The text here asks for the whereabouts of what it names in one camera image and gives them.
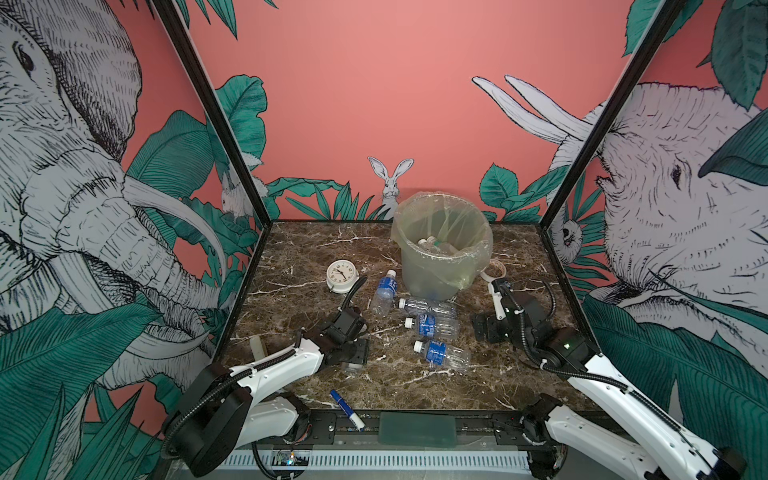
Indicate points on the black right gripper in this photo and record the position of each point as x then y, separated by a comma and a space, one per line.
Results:
491, 332

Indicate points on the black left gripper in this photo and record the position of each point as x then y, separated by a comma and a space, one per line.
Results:
362, 351

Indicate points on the blue cap bottle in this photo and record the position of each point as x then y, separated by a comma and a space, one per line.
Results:
385, 295

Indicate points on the Pocari Sweat blue label bottle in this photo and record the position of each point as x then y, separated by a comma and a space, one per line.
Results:
433, 327

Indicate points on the blue label mineral water bottle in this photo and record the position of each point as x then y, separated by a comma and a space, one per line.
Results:
443, 355

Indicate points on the green red label clear bottle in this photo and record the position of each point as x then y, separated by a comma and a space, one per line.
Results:
443, 247

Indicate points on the small green band clear bottle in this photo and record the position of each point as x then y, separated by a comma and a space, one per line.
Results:
353, 368

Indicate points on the clear unlabelled bottle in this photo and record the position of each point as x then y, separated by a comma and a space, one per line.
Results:
418, 306

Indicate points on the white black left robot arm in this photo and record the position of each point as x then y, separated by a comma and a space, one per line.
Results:
227, 408

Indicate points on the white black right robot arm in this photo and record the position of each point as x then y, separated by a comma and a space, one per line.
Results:
653, 445

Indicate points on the grey mesh waste bin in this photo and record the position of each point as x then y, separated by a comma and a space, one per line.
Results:
435, 279

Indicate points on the green plastic bin liner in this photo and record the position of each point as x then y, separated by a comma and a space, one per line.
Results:
441, 228

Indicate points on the white adhesive tape roll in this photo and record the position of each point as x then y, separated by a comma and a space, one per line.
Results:
493, 271

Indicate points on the white round alarm clock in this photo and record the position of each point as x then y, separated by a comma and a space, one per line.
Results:
341, 275

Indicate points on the blue white marker pen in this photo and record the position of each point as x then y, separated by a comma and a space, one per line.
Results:
351, 414

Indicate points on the green rectangular pad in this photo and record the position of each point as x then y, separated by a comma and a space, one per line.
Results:
417, 430

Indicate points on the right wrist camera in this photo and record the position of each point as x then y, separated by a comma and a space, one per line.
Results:
496, 296

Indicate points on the white slotted cable duct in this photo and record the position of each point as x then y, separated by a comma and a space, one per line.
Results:
512, 462

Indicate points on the black right frame post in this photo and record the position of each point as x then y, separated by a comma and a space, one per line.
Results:
653, 36

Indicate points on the black frame post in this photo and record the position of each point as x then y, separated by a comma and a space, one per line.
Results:
653, 36
176, 30

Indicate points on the black left frame post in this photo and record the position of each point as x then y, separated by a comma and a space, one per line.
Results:
176, 30

